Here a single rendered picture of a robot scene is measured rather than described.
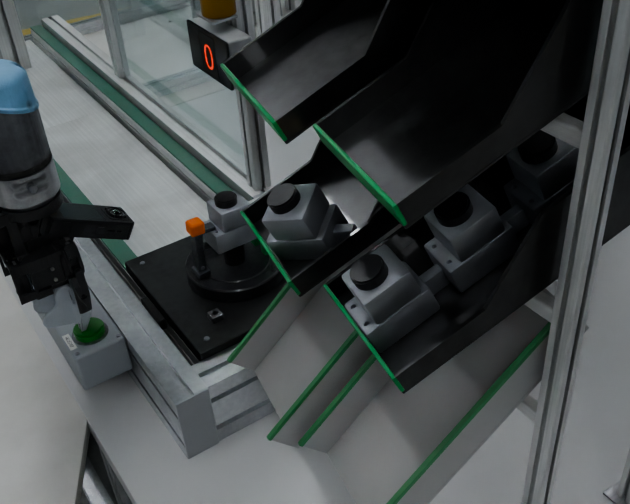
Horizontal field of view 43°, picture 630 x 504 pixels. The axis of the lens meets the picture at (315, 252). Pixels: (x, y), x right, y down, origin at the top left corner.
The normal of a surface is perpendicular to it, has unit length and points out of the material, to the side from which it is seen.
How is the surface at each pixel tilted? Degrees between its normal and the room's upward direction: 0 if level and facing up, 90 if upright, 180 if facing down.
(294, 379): 45
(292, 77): 25
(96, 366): 90
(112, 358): 90
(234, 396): 90
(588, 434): 0
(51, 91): 0
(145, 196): 0
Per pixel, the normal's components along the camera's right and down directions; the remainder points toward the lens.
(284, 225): -0.31, 0.80
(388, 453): -0.69, -0.36
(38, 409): -0.06, -0.80
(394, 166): -0.44, -0.60
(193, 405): 0.56, 0.47
